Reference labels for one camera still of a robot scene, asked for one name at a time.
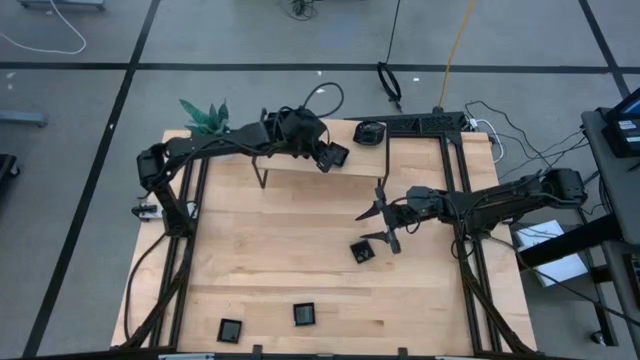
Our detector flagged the black furniture base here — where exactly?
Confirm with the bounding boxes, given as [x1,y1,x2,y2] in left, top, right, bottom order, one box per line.
[0,153,22,191]

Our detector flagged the black arm base cable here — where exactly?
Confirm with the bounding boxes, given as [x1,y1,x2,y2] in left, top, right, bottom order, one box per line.
[122,230,174,346]

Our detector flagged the black laptop blue screen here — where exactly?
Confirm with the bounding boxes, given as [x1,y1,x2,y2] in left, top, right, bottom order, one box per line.
[601,88,640,159]

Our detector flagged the green artificial plant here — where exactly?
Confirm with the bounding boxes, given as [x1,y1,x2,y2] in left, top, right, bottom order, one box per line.
[178,97,231,137]

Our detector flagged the long black floor cable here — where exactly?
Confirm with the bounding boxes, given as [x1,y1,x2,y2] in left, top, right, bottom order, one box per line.
[519,259,640,329]

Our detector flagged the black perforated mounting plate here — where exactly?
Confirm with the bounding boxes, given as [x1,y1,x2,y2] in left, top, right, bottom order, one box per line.
[344,110,467,136]

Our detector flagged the white floor cable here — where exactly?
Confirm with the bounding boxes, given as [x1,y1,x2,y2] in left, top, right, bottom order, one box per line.
[0,0,88,56]

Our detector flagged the black oval mini plate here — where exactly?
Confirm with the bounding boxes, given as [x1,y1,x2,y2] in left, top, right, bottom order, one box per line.
[352,120,388,147]

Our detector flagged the black hanging cable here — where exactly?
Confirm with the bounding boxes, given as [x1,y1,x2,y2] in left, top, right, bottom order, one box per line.
[376,0,404,113]

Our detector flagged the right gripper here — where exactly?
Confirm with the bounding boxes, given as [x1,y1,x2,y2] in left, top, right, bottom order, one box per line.
[354,185,451,255]

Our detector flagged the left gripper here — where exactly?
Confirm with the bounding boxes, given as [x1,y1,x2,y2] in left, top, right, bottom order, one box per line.
[263,105,338,175]

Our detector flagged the black small square mini plate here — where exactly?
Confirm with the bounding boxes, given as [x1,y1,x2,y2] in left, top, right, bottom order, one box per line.
[216,317,244,345]
[349,239,377,265]
[327,141,351,168]
[293,302,317,327]

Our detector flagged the yellow hanging cable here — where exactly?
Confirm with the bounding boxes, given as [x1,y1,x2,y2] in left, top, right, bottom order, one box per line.
[437,0,476,112]

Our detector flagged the grey desk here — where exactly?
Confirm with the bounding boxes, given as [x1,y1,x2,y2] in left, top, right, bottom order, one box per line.
[581,106,640,249]

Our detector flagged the black cable bundle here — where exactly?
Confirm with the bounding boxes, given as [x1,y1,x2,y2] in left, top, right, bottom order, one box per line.
[278,0,320,22]

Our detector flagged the grey furniture foot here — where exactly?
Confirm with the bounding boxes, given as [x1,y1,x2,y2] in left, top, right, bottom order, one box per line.
[0,110,49,128]

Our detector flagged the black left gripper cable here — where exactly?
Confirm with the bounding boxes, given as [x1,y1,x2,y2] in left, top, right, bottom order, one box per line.
[302,82,346,120]

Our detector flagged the white paper sheet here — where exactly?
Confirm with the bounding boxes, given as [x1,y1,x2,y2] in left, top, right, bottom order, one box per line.
[513,218,590,289]

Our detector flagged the black desk crossbar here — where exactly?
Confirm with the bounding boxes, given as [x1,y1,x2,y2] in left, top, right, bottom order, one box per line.
[517,213,625,269]

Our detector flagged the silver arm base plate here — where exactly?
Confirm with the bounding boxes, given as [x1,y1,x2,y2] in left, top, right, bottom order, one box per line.
[131,201,199,223]

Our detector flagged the grey cart base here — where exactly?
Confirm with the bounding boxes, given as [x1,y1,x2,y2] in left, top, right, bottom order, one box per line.
[18,0,108,12]

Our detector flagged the wooden shelf black metal legs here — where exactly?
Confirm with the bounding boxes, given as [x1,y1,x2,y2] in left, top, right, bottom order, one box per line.
[252,117,392,191]

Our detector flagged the white power cable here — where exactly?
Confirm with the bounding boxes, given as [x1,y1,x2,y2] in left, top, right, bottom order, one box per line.
[467,117,505,165]

